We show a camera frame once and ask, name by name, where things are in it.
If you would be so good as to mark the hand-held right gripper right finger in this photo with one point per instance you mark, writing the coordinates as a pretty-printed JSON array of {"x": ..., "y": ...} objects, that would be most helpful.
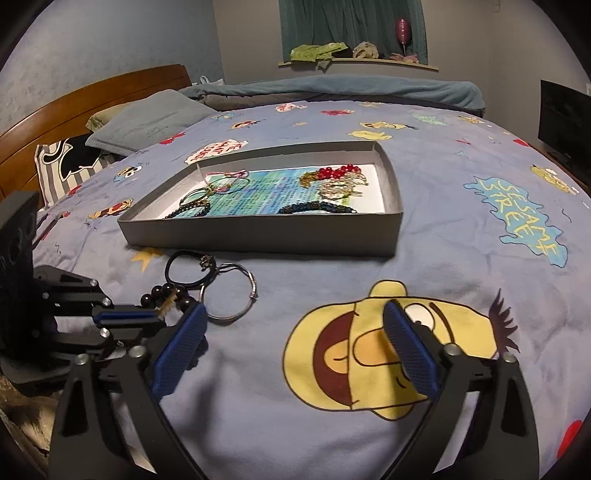
[{"x": 411, "y": 350}]

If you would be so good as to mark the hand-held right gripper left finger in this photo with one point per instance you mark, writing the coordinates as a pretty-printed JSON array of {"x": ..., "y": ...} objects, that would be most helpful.
[{"x": 180, "y": 350}]

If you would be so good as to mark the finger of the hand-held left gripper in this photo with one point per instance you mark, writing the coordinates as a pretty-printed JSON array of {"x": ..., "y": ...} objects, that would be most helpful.
[
  {"x": 129, "y": 316},
  {"x": 129, "y": 336}
]

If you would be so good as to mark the grey cardboard box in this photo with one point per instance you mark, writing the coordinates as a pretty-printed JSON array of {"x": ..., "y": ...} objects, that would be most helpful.
[{"x": 258, "y": 235}]

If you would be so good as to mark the round pearl hair clip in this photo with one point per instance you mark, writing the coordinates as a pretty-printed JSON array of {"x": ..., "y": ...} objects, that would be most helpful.
[{"x": 341, "y": 190}]

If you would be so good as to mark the silver bangle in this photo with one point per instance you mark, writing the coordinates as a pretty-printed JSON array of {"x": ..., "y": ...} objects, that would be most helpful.
[{"x": 249, "y": 300}]

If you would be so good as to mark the striped black white pillow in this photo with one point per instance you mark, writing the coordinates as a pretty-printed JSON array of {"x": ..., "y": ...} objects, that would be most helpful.
[{"x": 60, "y": 175}]

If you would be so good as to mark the blue cartoon printed bed sheet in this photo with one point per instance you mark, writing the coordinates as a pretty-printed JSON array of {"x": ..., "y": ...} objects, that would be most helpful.
[{"x": 277, "y": 281}]

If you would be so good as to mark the printed blue green paper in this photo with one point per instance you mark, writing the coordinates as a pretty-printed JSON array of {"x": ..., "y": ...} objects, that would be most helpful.
[{"x": 268, "y": 194}]

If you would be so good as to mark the olive green pillow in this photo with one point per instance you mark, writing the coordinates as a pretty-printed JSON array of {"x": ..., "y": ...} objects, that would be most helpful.
[{"x": 104, "y": 117}]

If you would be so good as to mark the wooden headboard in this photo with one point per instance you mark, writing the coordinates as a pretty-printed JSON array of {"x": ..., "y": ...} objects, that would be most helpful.
[{"x": 92, "y": 97}]

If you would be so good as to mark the grey blue pillow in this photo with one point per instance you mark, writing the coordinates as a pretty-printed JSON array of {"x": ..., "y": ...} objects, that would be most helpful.
[{"x": 152, "y": 120}]

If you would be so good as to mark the wooden stand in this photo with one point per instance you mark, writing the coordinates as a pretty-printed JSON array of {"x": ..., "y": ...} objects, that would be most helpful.
[{"x": 558, "y": 161}]

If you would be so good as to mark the white plastic bag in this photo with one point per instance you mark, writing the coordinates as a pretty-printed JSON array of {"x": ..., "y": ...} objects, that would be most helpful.
[{"x": 212, "y": 81}]

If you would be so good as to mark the blue duvet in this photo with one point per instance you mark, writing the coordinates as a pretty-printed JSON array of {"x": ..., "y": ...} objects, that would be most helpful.
[{"x": 369, "y": 90}]

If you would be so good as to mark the black monitor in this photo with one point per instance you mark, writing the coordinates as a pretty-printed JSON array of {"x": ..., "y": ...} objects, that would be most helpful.
[{"x": 565, "y": 124}]

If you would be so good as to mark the wooden window sill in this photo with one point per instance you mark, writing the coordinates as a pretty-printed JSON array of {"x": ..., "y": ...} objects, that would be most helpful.
[{"x": 415, "y": 66}]

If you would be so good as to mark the pink plush toy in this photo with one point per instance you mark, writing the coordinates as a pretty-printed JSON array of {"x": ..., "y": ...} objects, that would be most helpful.
[{"x": 404, "y": 57}]

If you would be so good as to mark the grey cloth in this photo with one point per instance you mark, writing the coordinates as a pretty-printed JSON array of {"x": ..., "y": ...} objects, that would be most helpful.
[{"x": 324, "y": 64}]

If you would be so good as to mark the beige plush toy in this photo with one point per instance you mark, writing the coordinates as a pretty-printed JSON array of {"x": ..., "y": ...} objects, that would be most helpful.
[{"x": 365, "y": 50}]

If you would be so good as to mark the teal curtain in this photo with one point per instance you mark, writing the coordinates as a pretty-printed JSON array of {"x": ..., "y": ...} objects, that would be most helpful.
[{"x": 332, "y": 23}]

